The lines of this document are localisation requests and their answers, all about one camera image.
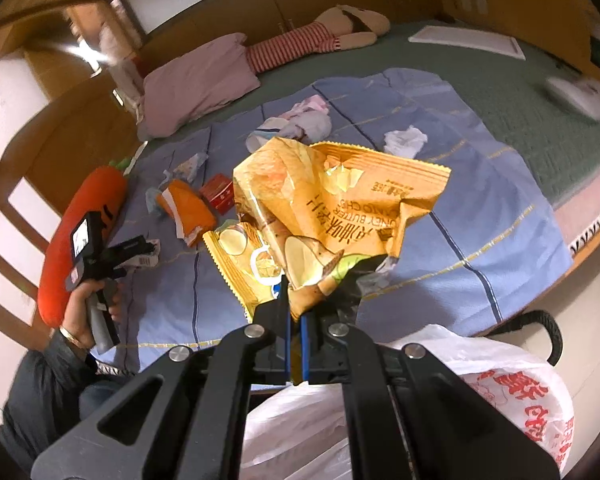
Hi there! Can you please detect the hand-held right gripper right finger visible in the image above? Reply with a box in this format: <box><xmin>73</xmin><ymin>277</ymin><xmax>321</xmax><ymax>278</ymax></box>
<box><xmin>300</xmin><ymin>304</ymin><xmax>563</xmax><ymax>480</ymax></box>

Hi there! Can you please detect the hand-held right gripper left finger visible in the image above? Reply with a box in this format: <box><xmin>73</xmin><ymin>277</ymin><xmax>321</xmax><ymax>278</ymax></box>
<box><xmin>30</xmin><ymin>276</ymin><xmax>293</xmax><ymax>480</ymax></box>

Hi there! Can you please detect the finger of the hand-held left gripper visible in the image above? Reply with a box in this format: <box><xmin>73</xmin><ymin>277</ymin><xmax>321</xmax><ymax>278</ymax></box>
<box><xmin>102</xmin><ymin>236</ymin><xmax>153</xmax><ymax>272</ymax></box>

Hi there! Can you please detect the black white wrapper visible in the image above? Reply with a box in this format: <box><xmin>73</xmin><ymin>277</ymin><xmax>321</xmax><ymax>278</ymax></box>
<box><xmin>126</xmin><ymin>239</ymin><xmax>162</xmax><ymax>269</ymax></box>

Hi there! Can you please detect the clear plastic wrapper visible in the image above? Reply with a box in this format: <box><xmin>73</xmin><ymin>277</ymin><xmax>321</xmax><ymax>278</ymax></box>
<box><xmin>172</xmin><ymin>152</ymin><xmax>210</xmax><ymax>182</ymax></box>

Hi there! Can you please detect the yellow chip bag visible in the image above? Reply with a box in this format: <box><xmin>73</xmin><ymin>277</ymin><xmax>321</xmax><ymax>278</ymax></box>
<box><xmin>202</xmin><ymin>137</ymin><xmax>452</xmax><ymax>323</ymax></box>

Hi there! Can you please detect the white plastic bag red print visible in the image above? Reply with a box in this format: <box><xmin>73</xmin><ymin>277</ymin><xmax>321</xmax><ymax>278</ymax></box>
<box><xmin>240</xmin><ymin>324</ymin><xmax>576</xmax><ymax>480</ymax></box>

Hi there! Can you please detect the person's left forearm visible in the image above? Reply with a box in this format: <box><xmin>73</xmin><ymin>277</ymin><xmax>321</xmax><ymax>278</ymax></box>
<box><xmin>0</xmin><ymin>331</ymin><xmax>146</xmax><ymax>463</ymax></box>

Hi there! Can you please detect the orange carrot plush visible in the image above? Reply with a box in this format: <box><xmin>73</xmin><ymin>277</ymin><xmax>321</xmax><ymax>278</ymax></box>
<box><xmin>37</xmin><ymin>158</ymin><xmax>132</xmax><ymax>329</ymax></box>

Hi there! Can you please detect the orange snack packet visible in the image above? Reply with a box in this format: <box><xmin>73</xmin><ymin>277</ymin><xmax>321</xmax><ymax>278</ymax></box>
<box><xmin>155</xmin><ymin>179</ymin><xmax>219</xmax><ymax>247</ymax></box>

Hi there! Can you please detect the small red box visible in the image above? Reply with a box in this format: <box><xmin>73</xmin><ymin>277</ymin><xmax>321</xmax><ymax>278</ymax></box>
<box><xmin>200</xmin><ymin>174</ymin><xmax>236</xmax><ymax>216</ymax></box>

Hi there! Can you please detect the white hanging cloth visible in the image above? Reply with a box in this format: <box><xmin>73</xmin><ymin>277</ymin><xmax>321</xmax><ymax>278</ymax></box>
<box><xmin>97</xmin><ymin>24</ymin><xmax>147</xmax><ymax>122</ymax></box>

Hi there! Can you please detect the pink pillow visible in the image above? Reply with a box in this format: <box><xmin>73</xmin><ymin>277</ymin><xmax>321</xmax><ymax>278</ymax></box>
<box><xmin>140</xmin><ymin>32</ymin><xmax>262</xmax><ymax>141</ymax></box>

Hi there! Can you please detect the blue checked blanket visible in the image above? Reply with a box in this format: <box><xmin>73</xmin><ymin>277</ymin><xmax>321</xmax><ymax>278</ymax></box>
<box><xmin>87</xmin><ymin>67</ymin><xmax>574</xmax><ymax>376</ymax></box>

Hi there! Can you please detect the pink white crumpled wrapper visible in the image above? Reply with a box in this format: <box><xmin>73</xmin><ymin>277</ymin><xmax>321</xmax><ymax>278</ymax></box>
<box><xmin>286</xmin><ymin>95</ymin><xmax>332</xmax><ymax>142</ymax></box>

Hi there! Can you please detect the white crumpled tissue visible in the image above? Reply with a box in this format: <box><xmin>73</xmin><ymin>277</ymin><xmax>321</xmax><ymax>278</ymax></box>
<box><xmin>383</xmin><ymin>126</ymin><xmax>427</xmax><ymax>157</ymax></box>

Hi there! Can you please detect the striped plush doll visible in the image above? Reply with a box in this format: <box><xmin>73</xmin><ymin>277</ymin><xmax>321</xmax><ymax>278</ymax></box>
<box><xmin>245</xmin><ymin>5</ymin><xmax>392</xmax><ymax>75</ymax></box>

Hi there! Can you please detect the green bedspread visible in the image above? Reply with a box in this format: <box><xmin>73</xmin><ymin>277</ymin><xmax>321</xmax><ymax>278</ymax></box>
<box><xmin>130</xmin><ymin>19</ymin><xmax>600</xmax><ymax>257</ymax></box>

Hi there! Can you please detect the white flat board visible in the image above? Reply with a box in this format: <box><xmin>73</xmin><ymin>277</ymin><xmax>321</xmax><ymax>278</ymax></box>
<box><xmin>409</xmin><ymin>26</ymin><xmax>526</xmax><ymax>62</ymax></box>

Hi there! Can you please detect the white cushion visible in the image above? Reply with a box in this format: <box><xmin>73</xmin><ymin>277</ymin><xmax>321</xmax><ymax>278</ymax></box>
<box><xmin>545</xmin><ymin>76</ymin><xmax>600</xmax><ymax>121</ymax></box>

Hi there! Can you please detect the black strap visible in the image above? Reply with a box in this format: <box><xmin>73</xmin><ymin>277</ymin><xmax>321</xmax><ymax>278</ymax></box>
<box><xmin>485</xmin><ymin>310</ymin><xmax>564</xmax><ymax>367</ymax></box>

